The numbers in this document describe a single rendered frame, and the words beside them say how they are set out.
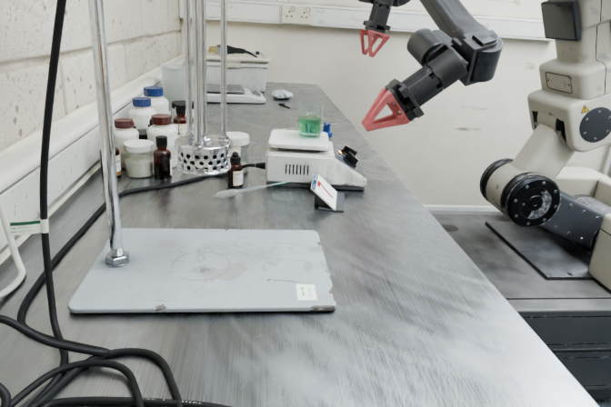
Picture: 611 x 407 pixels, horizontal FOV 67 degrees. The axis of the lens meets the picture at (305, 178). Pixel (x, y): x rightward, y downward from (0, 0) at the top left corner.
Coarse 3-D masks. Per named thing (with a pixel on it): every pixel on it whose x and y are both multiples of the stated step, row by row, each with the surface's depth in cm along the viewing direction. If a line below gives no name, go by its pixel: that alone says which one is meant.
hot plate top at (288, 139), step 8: (272, 136) 92; (280, 136) 93; (288, 136) 93; (296, 136) 94; (272, 144) 88; (280, 144) 88; (288, 144) 88; (296, 144) 88; (304, 144) 88; (312, 144) 88; (320, 144) 89; (328, 144) 89
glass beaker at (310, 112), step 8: (304, 104) 90; (312, 104) 94; (320, 104) 93; (304, 112) 90; (312, 112) 90; (320, 112) 91; (304, 120) 91; (312, 120) 91; (320, 120) 92; (304, 128) 91; (312, 128) 91; (320, 128) 92; (304, 136) 92; (312, 136) 92; (320, 136) 93
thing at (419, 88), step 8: (416, 72) 83; (424, 72) 81; (432, 72) 81; (392, 80) 88; (408, 80) 82; (416, 80) 81; (424, 80) 81; (432, 80) 81; (400, 88) 79; (408, 88) 82; (416, 88) 81; (424, 88) 81; (432, 88) 81; (440, 88) 82; (408, 96) 80; (416, 96) 82; (424, 96) 82; (432, 96) 83; (416, 104) 80; (416, 112) 80
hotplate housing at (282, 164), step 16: (272, 160) 88; (288, 160) 88; (304, 160) 88; (320, 160) 88; (336, 160) 88; (272, 176) 89; (288, 176) 89; (304, 176) 89; (336, 176) 89; (352, 176) 89
